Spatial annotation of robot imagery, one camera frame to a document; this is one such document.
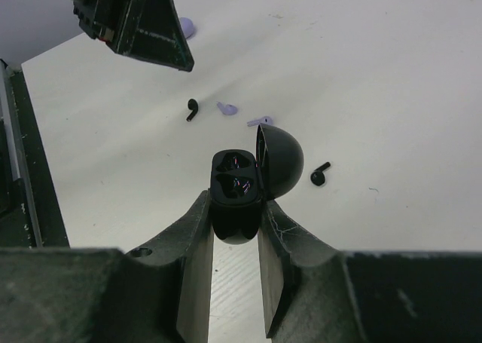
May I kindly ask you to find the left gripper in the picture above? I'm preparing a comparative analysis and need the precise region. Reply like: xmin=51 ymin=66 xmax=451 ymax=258
xmin=72 ymin=0 xmax=194 ymax=72

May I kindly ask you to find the purple earbud left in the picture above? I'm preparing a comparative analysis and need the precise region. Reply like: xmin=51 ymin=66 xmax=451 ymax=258
xmin=216 ymin=102 xmax=238 ymax=115

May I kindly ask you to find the purple earbud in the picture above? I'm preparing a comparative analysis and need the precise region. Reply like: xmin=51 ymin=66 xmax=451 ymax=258
xmin=246 ymin=116 xmax=273 ymax=127
xmin=216 ymin=102 xmax=238 ymax=115

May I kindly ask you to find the black earbud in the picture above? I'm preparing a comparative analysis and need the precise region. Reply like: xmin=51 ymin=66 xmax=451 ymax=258
xmin=186 ymin=99 xmax=199 ymax=122
xmin=310 ymin=161 xmax=331 ymax=186

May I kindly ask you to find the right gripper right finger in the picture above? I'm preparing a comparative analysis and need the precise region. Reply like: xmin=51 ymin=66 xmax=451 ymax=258
xmin=258 ymin=201 xmax=481 ymax=342

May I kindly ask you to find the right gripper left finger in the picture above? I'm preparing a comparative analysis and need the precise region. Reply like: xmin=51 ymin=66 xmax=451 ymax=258
xmin=1 ymin=191 xmax=213 ymax=342

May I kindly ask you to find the purple earbud right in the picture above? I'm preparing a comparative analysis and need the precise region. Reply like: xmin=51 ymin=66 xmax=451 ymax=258
xmin=246 ymin=116 xmax=273 ymax=127

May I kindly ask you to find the black earbud charging case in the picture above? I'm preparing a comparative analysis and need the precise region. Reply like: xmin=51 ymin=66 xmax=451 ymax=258
xmin=209 ymin=124 xmax=304 ymax=245

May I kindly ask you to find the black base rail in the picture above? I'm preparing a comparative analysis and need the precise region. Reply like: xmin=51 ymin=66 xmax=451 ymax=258
xmin=1 ymin=60 xmax=70 ymax=249

